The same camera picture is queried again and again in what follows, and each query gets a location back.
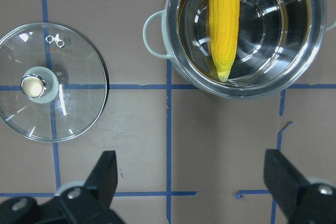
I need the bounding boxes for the glass pot lid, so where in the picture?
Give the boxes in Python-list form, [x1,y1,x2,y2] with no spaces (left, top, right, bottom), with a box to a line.
[1,23,109,142]

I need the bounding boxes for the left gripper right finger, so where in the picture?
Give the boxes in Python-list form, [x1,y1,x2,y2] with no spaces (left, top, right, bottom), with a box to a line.
[263,149,311,220]

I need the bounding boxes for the yellow corn cob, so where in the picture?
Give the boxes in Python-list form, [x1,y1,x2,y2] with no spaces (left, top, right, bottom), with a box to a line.
[208,0,240,82]

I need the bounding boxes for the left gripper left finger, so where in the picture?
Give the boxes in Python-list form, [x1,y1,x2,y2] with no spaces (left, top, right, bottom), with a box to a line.
[84,151,118,209]

